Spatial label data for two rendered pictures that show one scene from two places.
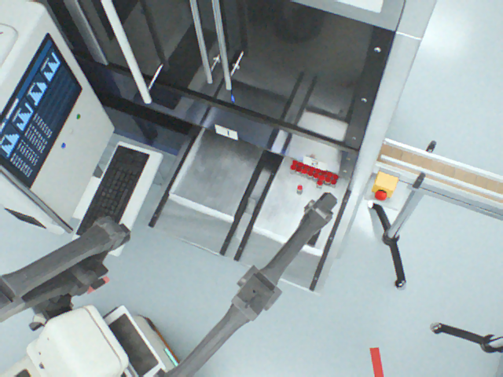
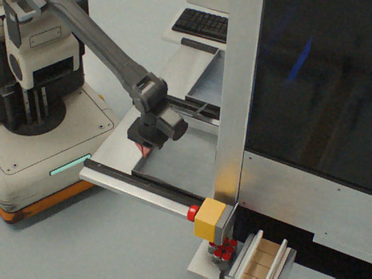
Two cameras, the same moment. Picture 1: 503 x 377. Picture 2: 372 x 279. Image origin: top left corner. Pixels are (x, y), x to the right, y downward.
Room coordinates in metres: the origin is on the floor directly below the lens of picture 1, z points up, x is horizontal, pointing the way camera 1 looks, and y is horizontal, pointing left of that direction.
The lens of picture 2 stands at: (0.51, -1.46, 2.27)
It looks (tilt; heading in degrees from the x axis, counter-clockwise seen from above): 46 degrees down; 83
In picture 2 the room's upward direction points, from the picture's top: 3 degrees clockwise
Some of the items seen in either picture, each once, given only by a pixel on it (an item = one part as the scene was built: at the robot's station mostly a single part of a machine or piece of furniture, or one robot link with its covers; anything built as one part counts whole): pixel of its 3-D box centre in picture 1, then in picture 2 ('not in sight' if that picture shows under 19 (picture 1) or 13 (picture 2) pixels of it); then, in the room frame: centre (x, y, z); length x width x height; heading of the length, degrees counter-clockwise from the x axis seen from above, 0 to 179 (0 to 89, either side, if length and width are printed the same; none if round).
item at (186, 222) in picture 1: (254, 201); (208, 124); (0.75, -0.02, 0.87); 0.70 x 0.48 x 0.02; 60
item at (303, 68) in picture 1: (298, 75); not in sight; (0.86, -0.18, 1.51); 0.43 x 0.01 x 0.59; 60
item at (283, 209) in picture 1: (304, 198); (208, 163); (0.73, -0.20, 0.90); 0.34 x 0.26 x 0.04; 150
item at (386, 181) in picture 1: (385, 183); (212, 220); (0.70, -0.48, 1.00); 0.08 x 0.07 x 0.07; 150
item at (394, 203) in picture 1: (387, 188); (222, 262); (0.73, -0.51, 0.87); 0.14 x 0.13 x 0.02; 150
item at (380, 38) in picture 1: (358, 118); not in sight; (0.75, -0.34, 1.40); 0.04 x 0.01 x 0.80; 60
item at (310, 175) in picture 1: (313, 177); not in sight; (0.80, -0.25, 0.91); 0.18 x 0.02 x 0.05; 59
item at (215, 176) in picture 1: (219, 166); (252, 91); (0.90, 0.09, 0.90); 0.34 x 0.26 x 0.04; 150
